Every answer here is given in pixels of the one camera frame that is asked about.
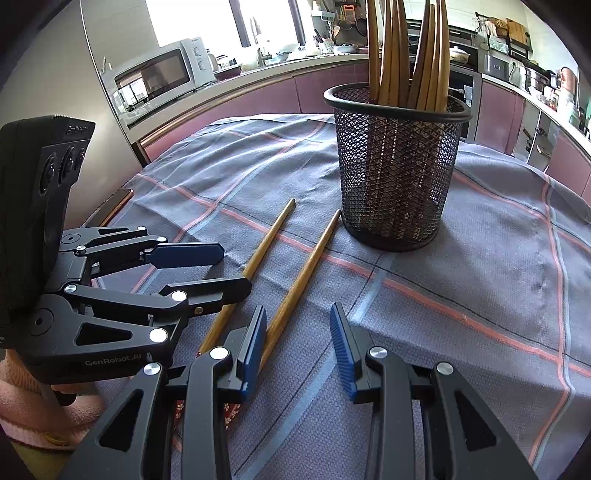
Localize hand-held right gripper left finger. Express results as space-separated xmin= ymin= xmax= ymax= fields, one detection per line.
xmin=58 ymin=305 xmax=267 ymax=480

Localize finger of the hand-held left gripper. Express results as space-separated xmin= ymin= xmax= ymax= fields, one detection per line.
xmin=46 ymin=276 xmax=253 ymax=347
xmin=61 ymin=225 xmax=225 ymax=278

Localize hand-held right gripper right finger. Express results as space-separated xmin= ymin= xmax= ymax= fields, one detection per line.
xmin=329 ymin=302 xmax=539 ymax=480

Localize light wooden chopstick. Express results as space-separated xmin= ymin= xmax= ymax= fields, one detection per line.
xmin=172 ymin=198 xmax=296 ymax=453
xmin=224 ymin=210 xmax=342 ymax=418

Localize black mesh utensil holder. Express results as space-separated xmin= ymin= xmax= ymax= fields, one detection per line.
xmin=323 ymin=83 xmax=472 ymax=252

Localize bunch of wooden chopsticks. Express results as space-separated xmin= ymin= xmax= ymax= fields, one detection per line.
xmin=365 ymin=0 xmax=451 ymax=241

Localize grey plaid tablecloth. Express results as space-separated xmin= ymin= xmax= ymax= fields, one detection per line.
xmin=92 ymin=113 xmax=591 ymax=480

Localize grey refrigerator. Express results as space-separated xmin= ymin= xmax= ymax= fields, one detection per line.
xmin=0 ymin=0 xmax=145 ymax=222

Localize white microwave oven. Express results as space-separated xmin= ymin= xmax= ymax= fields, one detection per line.
xmin=100 ymin=38 xmax=217 ymax=130

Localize pink kitchen cabinets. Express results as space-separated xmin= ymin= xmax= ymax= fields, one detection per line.
xmin=137 ymin=62 xmax=591 ymax=197

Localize kitchen window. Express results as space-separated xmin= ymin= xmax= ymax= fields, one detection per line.
xmin=145 ymin=0 xmax=301 ymax=49

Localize built-in black oven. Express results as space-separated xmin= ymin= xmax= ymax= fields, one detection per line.
xmin=445 ymin=27 xmax=484 ymax=144

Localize silver countertop appliance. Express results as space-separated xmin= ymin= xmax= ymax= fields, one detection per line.
xmin=484 ymin=52 xmax=514 ymax=80

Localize black storage rack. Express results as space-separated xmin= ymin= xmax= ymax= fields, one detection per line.
xmin=488 ymin=17 xmax=532 ymax=60

